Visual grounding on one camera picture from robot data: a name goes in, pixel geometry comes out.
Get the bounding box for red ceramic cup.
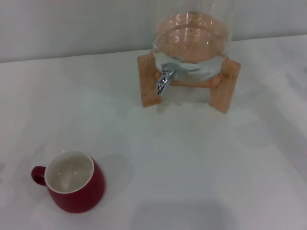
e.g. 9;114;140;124
31;150;106;213

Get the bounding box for chrome metal faucet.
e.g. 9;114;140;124
156;61;175;96

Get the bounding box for wooden dispenser stand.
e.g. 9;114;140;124
137;53;241;115

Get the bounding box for glass water dispenser jar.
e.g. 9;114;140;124
151;0;233;81

